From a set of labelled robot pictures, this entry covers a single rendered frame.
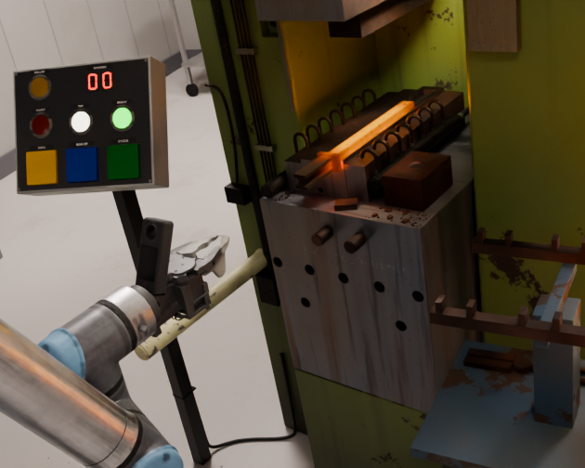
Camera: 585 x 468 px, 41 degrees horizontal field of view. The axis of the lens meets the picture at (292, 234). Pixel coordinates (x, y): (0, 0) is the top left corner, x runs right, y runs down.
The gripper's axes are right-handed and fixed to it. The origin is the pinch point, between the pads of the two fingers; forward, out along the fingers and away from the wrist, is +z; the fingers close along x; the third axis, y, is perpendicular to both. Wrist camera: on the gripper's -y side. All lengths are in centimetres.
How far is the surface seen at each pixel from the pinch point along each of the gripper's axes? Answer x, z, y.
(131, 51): -368, 288, 70
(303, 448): -34, 42, 100
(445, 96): 5, 72, 1
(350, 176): 4.0, 33.0, 3.4
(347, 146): 0.9, 37.6, -0.8
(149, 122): -40.2, 23.6, -7.7
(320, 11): 2.6, 33.0, -28.7
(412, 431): 15, 27, 60
